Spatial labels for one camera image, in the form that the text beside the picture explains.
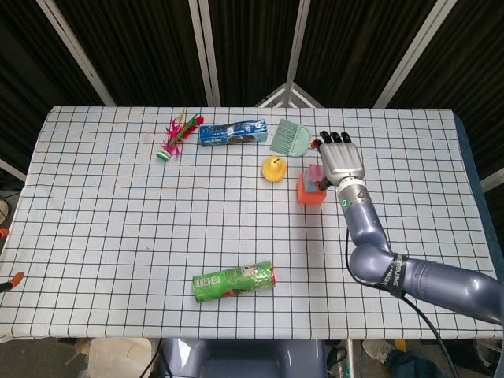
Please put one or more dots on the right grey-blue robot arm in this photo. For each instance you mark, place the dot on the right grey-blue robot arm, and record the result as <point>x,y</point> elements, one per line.
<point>417,271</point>

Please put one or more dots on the white shoe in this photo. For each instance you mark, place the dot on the white shoe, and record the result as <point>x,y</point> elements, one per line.
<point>376,350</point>

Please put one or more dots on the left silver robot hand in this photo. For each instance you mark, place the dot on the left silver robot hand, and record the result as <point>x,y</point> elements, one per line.
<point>15,279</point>

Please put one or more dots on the mint green hand brush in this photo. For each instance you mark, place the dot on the mint green hand brush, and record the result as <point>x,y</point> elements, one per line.
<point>289,139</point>

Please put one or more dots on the white checkered tablecloth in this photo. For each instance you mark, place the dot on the white checkered tablecloth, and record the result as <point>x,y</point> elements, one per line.
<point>118,236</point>

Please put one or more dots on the yellow toy pear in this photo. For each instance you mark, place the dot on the yellow toy pear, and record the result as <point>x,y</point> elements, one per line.
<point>274,170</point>

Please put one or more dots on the small pink foam block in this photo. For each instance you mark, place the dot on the small pink foam block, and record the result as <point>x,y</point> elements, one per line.
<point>316,172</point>

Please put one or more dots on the dark folding screen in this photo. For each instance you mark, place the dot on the dark folding screen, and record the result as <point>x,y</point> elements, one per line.
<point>252,47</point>

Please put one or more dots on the blue cookie box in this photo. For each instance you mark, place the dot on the blue cookie box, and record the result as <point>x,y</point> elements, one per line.
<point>232,134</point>

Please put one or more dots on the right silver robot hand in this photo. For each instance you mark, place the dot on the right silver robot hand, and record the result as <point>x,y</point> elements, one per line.
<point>342,159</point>

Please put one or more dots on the green chips can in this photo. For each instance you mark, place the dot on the green chips can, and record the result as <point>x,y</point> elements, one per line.
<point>232,281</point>

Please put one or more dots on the dark blue trouser leg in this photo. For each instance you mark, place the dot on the dark blue trouser leg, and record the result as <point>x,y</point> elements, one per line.
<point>405,366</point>

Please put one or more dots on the large orange foam block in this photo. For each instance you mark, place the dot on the large orange foam block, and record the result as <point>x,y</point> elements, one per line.
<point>309,198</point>

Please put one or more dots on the grey-blue robot torso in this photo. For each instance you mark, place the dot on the grey-blue robot torso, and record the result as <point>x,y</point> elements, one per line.
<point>244,360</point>

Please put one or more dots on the pink feather shuttlecock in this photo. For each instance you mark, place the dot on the pink feather shuttlecock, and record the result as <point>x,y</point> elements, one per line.
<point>175,136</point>

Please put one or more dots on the blue foam block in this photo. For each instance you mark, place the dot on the blue foam block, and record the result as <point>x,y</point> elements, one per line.
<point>311,186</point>

